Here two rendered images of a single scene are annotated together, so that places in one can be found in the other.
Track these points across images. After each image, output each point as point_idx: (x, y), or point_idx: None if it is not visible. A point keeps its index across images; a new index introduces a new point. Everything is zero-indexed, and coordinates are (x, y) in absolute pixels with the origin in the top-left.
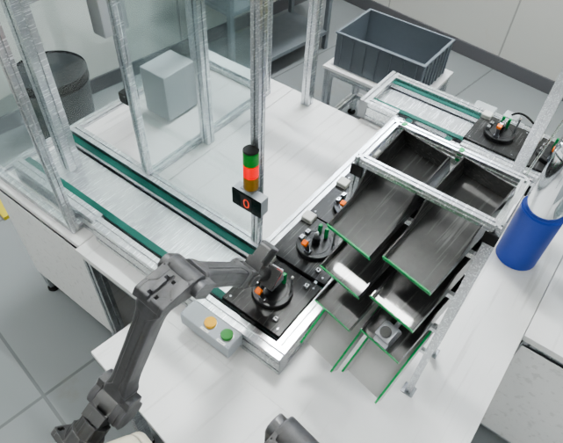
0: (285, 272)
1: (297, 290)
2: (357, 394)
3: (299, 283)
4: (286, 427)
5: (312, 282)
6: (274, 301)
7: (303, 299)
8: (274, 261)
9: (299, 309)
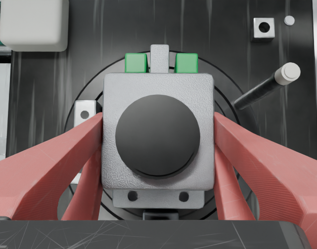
0: (140, 28)
1: (241, 72)
2: None
3: (227, 36)
4: None
5: (266, 0)
6: (211, 197)
7: (290, 92)
8: (69, 12)
9: (308, 147)
